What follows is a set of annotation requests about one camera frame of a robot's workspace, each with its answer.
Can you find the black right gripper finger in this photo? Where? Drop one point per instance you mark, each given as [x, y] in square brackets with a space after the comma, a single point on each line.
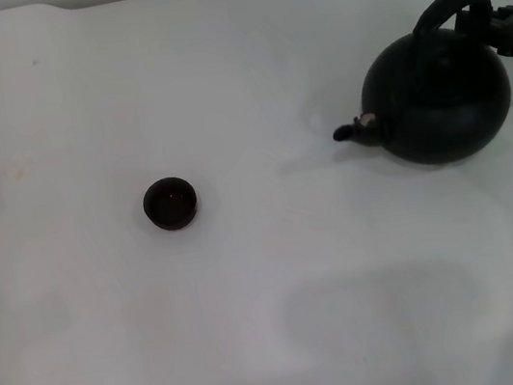
[473, 20]

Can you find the small dark brown teacup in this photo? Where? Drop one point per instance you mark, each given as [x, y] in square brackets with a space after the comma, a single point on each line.
[170, 205]

